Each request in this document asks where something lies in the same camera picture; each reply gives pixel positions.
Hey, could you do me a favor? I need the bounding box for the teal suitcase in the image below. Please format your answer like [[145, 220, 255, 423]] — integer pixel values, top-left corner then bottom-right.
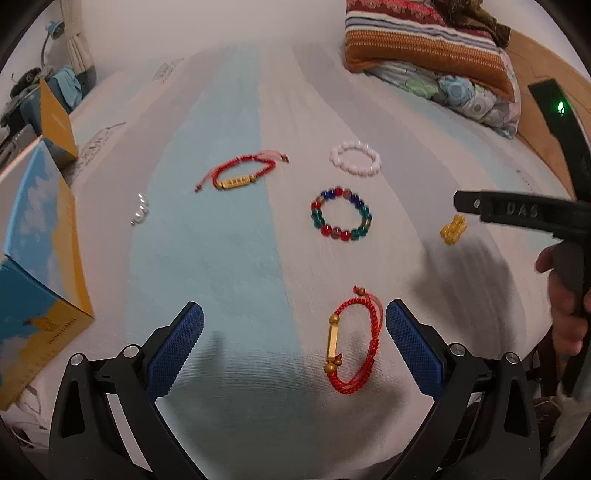
[[0, 99, 42, 139]]

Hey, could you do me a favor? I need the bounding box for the dark patterned cloth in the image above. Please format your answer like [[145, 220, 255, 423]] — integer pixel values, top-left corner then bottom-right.
[[429, 0, 512, 47]]

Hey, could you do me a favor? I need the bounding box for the white cable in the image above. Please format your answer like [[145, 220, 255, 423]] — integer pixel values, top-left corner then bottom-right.
[[9, 388, 51, 446]]

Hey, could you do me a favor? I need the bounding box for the striped orange pillow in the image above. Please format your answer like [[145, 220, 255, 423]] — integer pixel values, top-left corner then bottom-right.
[[344, 0, 517, 102]]

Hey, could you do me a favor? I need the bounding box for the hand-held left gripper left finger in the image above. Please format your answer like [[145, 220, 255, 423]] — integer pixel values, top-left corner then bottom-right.
[[48, 301, 206, 480]]

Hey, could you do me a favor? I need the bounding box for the blue and yellow cardboard box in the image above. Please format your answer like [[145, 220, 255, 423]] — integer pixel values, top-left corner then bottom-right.
[[0, 76, 95, 411]]

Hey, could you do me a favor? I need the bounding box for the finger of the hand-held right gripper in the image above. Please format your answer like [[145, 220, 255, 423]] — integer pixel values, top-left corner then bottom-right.
[[454, 189, 591, 245]]

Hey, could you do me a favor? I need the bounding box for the wooden bed frame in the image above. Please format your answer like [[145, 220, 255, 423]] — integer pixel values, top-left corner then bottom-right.
[[503, 28, 578, 199]]

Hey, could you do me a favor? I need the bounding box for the red cord bracelet engraved bar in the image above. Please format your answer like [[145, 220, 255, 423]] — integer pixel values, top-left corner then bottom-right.
[[194, 148, 291, 193]]

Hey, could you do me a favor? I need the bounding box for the multicolour glass bead bracelet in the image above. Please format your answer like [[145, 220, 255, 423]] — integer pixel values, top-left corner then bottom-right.
[[310, 185, 373, 243]]

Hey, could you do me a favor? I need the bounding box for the beige curtain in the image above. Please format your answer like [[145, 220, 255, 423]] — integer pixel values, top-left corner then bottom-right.
[[65, 28, 98, 88]]

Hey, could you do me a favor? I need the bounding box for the white bead bracelet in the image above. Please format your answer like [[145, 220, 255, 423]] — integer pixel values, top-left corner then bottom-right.
[[329, 141, 383, 177]]

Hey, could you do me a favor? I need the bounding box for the light blue cloth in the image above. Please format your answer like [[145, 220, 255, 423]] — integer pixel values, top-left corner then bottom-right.
[[48, 67, 86, 112]]

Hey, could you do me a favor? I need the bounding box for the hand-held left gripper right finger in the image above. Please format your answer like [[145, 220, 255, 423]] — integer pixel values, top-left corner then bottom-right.
[[385, 298, 542, 480]]

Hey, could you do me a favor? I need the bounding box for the floral pillow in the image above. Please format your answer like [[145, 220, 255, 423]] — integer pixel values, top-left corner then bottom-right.
[[369, 48, 522, 139]]

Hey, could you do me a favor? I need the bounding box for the person's right hand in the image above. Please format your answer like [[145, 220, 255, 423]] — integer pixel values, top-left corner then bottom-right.
[[534, 244, 591, 358]]

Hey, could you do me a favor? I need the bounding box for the red cord bracelet gold tube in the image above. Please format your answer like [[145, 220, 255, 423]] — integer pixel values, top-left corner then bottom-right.
[[322, 285, 385, 396]]

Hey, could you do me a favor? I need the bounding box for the pearl earring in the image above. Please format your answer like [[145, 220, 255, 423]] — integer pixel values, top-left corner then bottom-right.
[[130, 193, 151, 227]]

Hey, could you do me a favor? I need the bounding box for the yellow bead charm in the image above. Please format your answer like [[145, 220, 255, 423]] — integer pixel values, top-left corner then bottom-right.
[[440, 214, 468, 246]]

